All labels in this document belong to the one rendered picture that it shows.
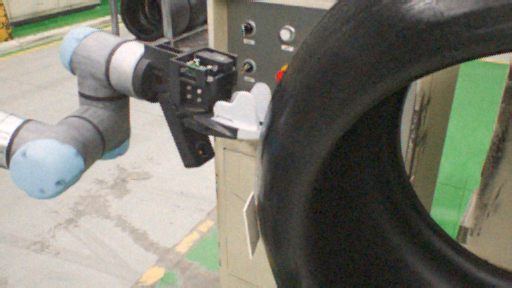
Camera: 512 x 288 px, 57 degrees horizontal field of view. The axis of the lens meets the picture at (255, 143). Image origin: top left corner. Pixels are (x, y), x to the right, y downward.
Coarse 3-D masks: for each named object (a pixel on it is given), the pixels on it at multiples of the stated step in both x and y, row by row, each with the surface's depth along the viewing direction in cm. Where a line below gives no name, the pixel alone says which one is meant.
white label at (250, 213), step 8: (248, 200) 50; (248, 208) 49; (248, 216) 49; (256, 216) 52; (248, 224) 49; (256, 224) 52; (248, 232) 49; (256, 232) 52; (248, 240) 49; (256, 240) 52; (248, 248) 50
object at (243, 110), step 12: (240, 96) 55; (252, 96) 55; (216, 108) 58; (228, 108) 57; (240, 108) 56; (252, 108) 55; (216, 120) 58; (228, 120) 58; (240, 120) 57; (252, 120) 56; (240, 132) 56; (252, 132) 56
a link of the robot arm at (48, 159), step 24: (0, 120) 61; (24, 120) 62; (72, 120) 64; (0, 144) 59; (24, 144) 58; (48, 144) 58; (72, 144) 60; (96, 144) 65; (24, 168) 57; (48, 168) 57; (72, 168) 59; (48, 192) 58
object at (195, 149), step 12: (168, 96) 62; (168, 108) 63; (168, 120) 64; (180, 132) 63; (192, 132) 64; (180, 144) 64; (192, 144) 64; (204, 144) 66; (192, 156) 64; (204, 156) 65
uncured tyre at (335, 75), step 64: (384, 0) 34; (448, 0) 31; (320, 64) 38; (384, 64) 34; (448, 64) 31; (320, 128) 39; (384, 128) 66; (256, 192) 51; (320, 192) 64; (384, 192) 70; (320, 256) 62; (384, 256) 70; (448, 256) 69
